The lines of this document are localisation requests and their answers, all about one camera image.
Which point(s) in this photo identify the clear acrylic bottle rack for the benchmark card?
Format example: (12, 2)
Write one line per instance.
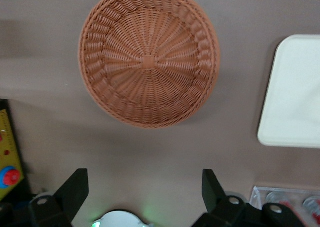
(257, 194)

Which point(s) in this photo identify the brown round wicker basket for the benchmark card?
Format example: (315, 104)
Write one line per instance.
(150, 62)

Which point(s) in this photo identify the red cola bottle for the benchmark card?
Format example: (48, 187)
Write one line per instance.
(280, 199)
(312, 204)

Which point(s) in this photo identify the emergency stop button box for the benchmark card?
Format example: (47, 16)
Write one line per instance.
(8, 149)

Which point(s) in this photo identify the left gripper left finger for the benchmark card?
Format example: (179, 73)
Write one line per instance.
(72, 197)

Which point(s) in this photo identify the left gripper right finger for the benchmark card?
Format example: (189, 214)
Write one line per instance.
(217, 204)

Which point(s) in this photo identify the cream plastic tray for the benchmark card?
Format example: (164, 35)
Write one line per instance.
(292, 94)

